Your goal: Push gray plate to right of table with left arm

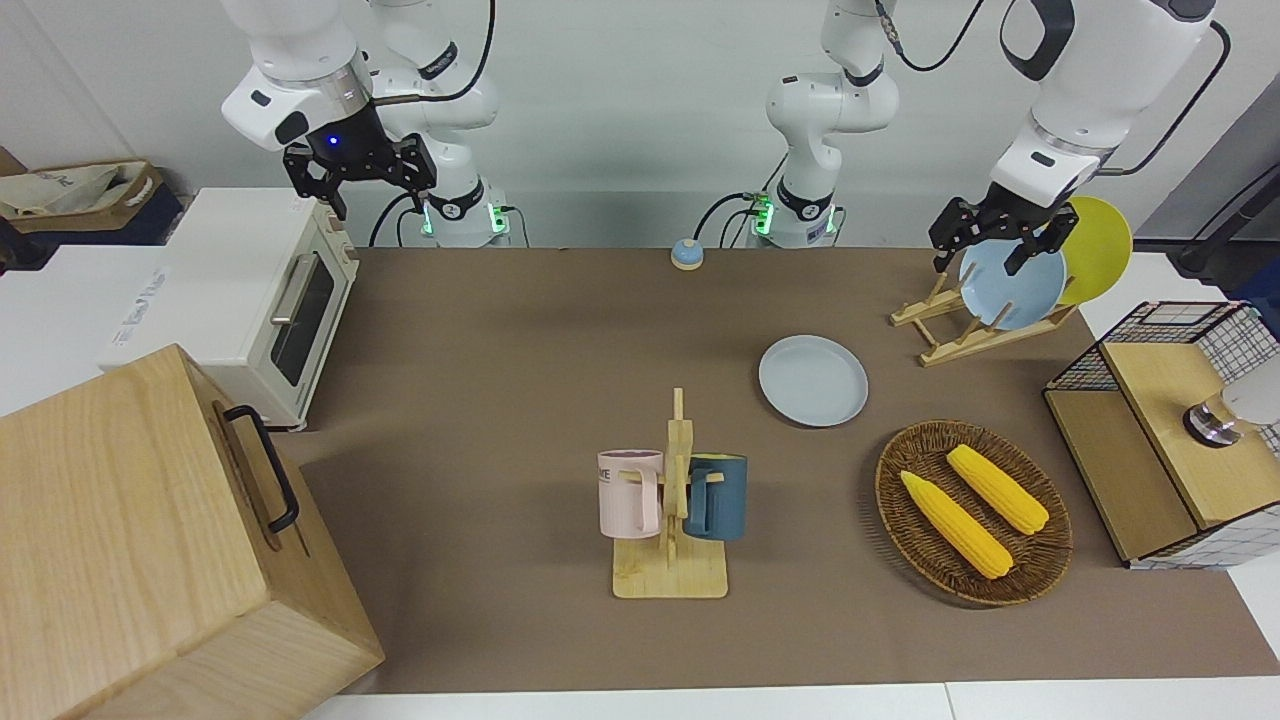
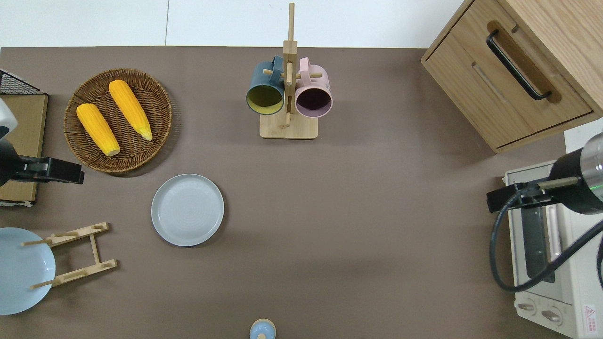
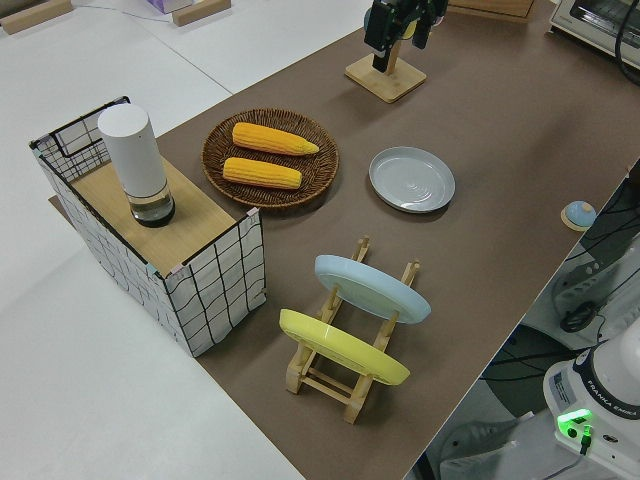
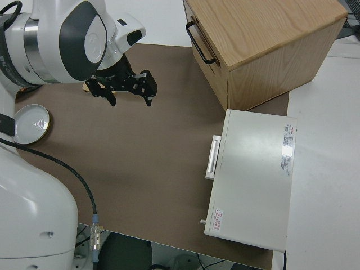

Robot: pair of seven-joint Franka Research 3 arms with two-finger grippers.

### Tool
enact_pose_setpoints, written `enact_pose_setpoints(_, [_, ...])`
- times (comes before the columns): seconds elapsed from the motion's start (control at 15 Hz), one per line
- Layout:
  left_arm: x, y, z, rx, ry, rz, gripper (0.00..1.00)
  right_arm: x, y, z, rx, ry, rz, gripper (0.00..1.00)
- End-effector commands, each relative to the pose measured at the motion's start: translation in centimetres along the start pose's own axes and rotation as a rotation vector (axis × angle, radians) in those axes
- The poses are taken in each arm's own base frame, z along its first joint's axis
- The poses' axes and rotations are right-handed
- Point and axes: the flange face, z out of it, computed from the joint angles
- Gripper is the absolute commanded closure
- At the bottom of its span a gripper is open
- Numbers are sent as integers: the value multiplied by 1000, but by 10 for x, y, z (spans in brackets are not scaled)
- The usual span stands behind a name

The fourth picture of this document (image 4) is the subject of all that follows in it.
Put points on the white toaster oven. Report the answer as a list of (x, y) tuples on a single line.
[(253, 174)]

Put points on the white oven knob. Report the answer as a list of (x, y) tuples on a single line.
[(202, 221)]

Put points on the brown table mat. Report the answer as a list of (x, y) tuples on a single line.
[(140, 154)]

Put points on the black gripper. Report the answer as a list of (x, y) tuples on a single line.
[(115, 76)]

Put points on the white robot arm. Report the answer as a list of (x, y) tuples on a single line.
[(17, 197)]

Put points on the wooden drawer cabinet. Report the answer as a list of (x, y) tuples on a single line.
[(267, 36)]

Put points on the gray round plate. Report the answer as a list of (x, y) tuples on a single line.
[(31, 123)]

